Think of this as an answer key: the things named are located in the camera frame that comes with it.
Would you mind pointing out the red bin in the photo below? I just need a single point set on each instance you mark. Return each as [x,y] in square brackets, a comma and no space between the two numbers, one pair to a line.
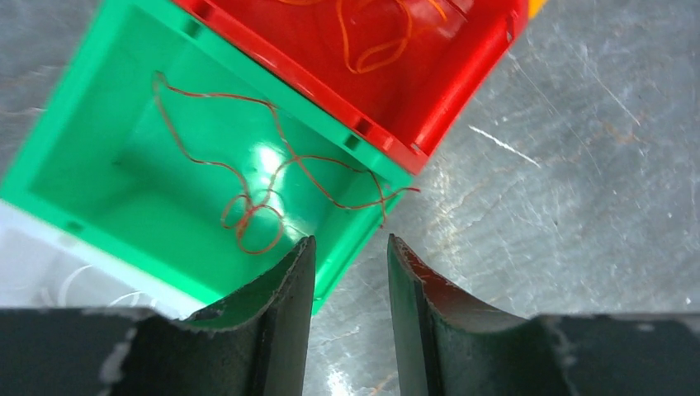
[397,73]

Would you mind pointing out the yellow bin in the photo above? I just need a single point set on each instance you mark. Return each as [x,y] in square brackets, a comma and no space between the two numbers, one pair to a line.
[534,6]

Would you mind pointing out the white bin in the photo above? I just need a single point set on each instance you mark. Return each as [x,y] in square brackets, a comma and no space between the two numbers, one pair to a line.
[45,267]

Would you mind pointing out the green bin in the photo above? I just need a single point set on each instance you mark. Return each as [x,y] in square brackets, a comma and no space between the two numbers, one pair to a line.
[168,148]

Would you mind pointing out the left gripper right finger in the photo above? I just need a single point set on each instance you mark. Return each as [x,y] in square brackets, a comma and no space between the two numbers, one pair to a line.
[448,342]

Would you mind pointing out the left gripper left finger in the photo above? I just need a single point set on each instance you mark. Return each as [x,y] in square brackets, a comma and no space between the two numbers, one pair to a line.
[256,338]

